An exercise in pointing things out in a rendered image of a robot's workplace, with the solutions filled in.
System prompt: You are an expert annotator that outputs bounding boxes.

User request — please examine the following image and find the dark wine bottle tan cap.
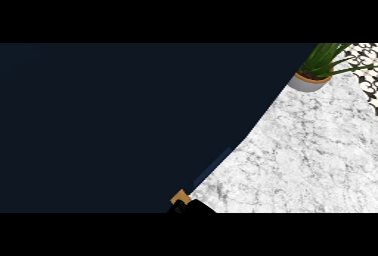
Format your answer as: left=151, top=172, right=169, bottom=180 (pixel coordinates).
left=166, top=188, right=219, bottom=214

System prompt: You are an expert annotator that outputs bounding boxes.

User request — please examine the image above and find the dark navy cabinet door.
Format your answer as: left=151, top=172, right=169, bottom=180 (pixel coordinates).
left=0, top=42, right=321, bottom=214

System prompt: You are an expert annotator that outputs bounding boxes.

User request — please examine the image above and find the green plant in grey pot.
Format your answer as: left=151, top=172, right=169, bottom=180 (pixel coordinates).
left=287, top=42, right=378, bottom=93

